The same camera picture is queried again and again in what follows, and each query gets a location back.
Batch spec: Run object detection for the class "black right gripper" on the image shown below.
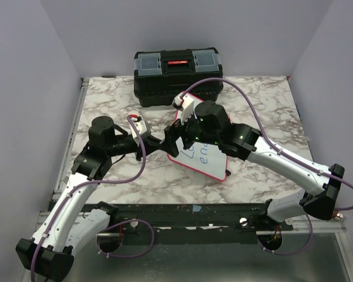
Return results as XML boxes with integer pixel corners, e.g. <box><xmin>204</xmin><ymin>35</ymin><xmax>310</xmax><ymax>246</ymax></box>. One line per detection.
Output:
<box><xmin>159</xmin><ymin>106</ymin><xmax>220</xmax><ymax>157</ymax></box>

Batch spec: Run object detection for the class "pink framed whiteboard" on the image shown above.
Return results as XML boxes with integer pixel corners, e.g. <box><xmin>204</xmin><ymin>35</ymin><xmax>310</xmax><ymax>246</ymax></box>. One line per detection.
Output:
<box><xmin>166</xmin><ymin>93</ymin><xmax>233</xmax><ymax>182</ymax></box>

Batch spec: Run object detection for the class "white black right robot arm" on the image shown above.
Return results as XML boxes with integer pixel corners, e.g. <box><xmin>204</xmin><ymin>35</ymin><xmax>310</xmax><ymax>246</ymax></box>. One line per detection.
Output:
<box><xmin>162</xmin><ymin>100</ymin><xmax>344</xmax><ymax>230</ymax></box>

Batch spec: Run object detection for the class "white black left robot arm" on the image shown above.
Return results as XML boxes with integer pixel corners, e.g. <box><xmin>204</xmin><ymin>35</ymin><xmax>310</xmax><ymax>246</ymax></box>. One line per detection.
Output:
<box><xmin>16</xmin><ymin>115</ymin><xmax>173</xmax><ymax>281</ymax></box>

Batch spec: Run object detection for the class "black plastic toolbox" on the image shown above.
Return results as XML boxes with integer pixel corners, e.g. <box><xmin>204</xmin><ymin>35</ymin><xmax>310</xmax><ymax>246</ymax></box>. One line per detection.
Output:
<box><xmin>134</xmin><ymin>47</ymin><xmax>223</xmax><ymax>108</ymax></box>

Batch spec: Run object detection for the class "blue tape piece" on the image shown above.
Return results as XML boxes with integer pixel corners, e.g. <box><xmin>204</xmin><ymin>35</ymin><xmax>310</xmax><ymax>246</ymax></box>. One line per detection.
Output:
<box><xmin>192</xmin><ymin>204</ymin><xmax>202</xmax><ymax>213</ymax></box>

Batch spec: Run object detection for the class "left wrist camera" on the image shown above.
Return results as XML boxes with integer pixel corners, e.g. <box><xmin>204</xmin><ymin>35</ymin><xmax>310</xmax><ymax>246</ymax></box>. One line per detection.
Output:
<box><xmin>127</xmin><ymin>114</ymin><xmax>151</xmax><ymax>146</ymax></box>

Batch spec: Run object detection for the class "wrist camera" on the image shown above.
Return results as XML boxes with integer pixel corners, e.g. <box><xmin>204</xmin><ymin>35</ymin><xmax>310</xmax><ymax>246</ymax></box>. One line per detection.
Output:
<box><xmin>127</xmin><ymin>114</ymin><xmax>151</xmax><ymax>146</ymax></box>
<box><xmin>173</xmin><ymin>92</ymin><xmax>194</xmax><ymax>125</ymax></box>

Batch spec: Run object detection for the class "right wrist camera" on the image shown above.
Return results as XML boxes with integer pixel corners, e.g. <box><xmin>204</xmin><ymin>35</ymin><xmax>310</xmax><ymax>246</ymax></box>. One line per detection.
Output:
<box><xmin>173</xmin><ymin>92</ymin><xmax>194</xmax><ymax>125</ymax></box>

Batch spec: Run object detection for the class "black mounting rail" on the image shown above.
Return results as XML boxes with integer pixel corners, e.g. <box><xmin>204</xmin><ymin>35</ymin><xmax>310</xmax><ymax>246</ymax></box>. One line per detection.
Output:
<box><xmin>46</xmin><ymin>201</ymin><xmax>294</xmax><ymax>244</ymax></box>

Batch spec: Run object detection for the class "aluminium frame rail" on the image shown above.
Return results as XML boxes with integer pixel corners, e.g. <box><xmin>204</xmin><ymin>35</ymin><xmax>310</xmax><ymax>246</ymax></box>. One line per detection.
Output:
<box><xmin>51</xmin><ymin>78</ymin><xmax>90</xmax><ymax>201</ymax></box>

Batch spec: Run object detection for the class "red brown cable connector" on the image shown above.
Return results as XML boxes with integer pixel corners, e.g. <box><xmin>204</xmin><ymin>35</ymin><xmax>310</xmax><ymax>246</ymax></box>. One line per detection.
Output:
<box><xmin>332</xmin><ymin>210</ymin><xmax>345</xmax><ymax>221</ymax></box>

